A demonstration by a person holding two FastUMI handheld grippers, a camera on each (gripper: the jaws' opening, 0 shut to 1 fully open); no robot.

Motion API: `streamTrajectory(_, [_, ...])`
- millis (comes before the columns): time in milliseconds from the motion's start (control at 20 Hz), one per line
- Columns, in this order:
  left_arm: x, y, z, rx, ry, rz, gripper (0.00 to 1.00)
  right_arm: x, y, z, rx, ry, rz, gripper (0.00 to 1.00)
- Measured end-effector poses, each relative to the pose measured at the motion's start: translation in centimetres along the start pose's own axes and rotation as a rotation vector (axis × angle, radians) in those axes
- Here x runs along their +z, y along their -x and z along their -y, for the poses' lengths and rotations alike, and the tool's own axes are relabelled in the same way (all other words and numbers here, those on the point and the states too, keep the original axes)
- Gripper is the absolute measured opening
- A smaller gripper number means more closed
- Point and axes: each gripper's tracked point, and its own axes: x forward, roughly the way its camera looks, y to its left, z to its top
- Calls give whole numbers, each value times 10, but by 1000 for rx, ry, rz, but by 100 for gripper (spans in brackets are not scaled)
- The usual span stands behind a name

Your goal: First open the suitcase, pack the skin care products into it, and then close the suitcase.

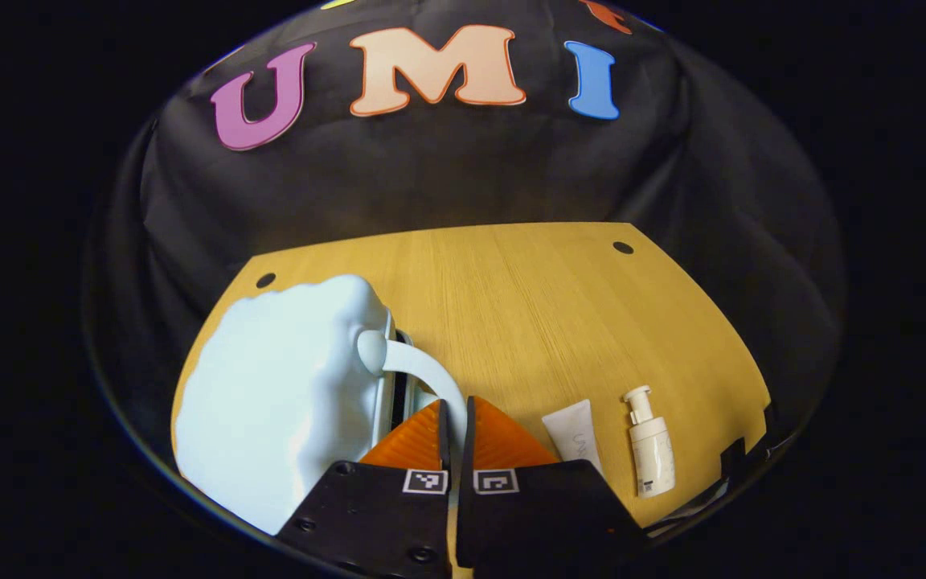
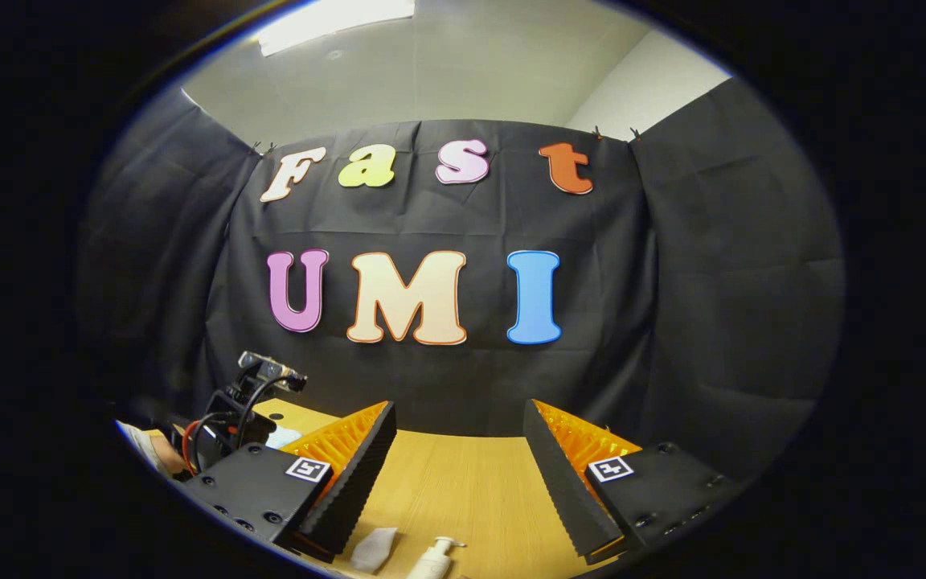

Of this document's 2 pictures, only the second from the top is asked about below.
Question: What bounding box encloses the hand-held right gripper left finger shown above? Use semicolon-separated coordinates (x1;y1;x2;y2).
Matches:
184;400;397;562

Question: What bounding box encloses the black backdrop cloth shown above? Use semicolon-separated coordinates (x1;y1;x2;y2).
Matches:
77;76;848;483

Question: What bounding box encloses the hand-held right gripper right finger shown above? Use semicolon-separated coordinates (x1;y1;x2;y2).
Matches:
523;400;735;565

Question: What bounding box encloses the white pump bottle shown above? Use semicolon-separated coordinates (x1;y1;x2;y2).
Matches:
405;536;468;579

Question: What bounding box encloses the white skin care tube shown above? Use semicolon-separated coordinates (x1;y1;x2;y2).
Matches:
349;527;399;574

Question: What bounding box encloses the red cable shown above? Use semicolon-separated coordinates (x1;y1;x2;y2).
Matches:
180;418;224;477

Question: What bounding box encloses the black cable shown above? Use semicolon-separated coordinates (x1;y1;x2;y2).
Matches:
190;374;297;475

